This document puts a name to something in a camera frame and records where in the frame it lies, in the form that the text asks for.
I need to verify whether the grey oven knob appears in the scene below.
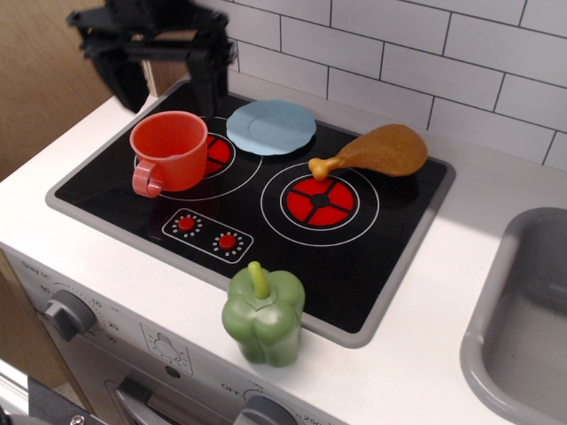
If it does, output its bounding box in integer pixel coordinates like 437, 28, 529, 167
233, 396, 297, 425
44, 290, 97, 342

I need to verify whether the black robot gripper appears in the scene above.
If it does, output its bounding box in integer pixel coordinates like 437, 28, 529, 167
67, 1, 236, 118

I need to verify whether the black toy stove top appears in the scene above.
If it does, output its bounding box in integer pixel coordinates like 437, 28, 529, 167
46, 96, 455, 348

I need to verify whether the wooden side panel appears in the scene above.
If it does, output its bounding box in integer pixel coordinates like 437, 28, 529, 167
0, 0, 203, 183

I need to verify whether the grey left oven knob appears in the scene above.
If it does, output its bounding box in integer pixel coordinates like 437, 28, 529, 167
44, 290, 97, 342

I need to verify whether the brown toy chicken drumstick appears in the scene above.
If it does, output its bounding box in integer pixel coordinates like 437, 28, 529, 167
307, 124, 429, 181

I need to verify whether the grey toy sink basin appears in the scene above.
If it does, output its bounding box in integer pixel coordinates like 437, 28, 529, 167
460, 207, 566, 424

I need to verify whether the grey oven door handle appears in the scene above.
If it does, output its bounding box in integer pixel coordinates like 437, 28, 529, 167
114, 378, 183, 424

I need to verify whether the black device with screw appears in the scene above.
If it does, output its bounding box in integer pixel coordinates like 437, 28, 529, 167
1, 375, 104, 425

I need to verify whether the light blue toy plate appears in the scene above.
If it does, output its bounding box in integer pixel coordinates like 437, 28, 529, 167
226, 100, 316, 156

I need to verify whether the red plastic toy cup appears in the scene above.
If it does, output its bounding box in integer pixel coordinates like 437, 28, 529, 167
129, 111, 208, 198

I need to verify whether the green toy bell pepper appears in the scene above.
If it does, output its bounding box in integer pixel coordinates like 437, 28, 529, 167
221, 261, 306, 367

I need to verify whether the grey middle oven knob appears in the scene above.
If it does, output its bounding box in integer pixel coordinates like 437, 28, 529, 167
233, 396, 297, 425

